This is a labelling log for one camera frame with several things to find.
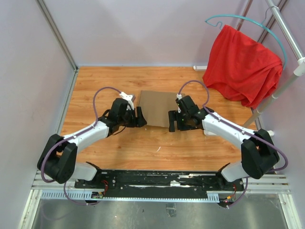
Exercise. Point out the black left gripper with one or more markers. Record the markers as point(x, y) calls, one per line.
point(139, 121)

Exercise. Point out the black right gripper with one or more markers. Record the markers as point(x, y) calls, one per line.
point(175, 115)

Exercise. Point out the brown cardboard box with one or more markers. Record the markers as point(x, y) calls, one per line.
point(155, 107)

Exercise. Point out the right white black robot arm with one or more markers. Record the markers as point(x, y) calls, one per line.
point(258, 153)

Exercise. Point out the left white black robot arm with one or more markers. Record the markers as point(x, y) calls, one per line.
point(58, 160)

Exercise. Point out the red cloth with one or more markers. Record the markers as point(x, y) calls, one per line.
point(241, 69)

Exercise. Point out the teal clothes hanger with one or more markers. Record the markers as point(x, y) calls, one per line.
point(220, 25)

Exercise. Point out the white metal clothes rack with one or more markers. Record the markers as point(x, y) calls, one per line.
point(273, 17)

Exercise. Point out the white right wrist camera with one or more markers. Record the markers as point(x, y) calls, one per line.
point(181, 103)

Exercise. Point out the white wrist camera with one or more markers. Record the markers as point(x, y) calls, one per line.
point(130, 98)
point(181, 103)

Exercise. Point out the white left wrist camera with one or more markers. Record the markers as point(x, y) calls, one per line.
point(130, 98)

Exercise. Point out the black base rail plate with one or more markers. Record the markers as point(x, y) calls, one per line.
point(158, 184)

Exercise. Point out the grey slotted cable duct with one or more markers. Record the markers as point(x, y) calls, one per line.
point(74, 194)

